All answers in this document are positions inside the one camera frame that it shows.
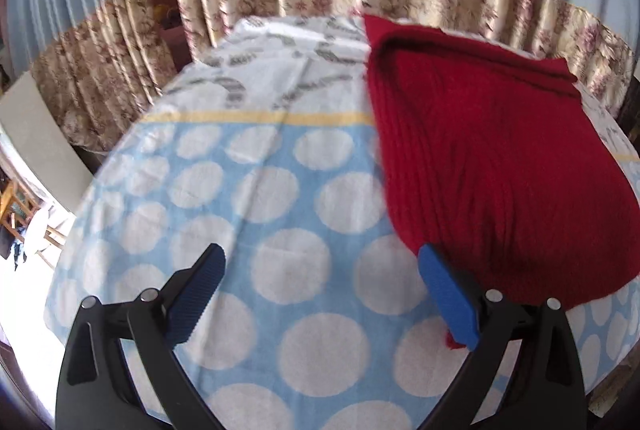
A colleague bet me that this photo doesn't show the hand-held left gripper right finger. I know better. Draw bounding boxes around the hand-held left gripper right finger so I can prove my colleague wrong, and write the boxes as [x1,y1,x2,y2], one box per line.
[415,243,587,430]

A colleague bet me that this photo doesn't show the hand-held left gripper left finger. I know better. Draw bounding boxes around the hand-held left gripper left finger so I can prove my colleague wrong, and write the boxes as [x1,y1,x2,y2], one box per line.
[56,243,227,430]

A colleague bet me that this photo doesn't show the red knitted sweater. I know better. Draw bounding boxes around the red knitted sweater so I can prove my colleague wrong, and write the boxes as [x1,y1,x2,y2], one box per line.
[362,14,640,351]

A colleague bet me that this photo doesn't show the polka dot bed sheet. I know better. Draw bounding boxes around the polka dot bed sheet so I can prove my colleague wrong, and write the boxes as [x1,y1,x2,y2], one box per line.
[42,15,640,430]

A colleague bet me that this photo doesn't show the wooden stool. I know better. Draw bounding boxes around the wooden stool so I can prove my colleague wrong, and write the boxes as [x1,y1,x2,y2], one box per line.
[0,180,67,263]

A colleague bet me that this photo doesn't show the white flat board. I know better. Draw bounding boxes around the white flat board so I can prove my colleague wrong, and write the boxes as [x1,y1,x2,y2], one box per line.
[0,73,94,217]

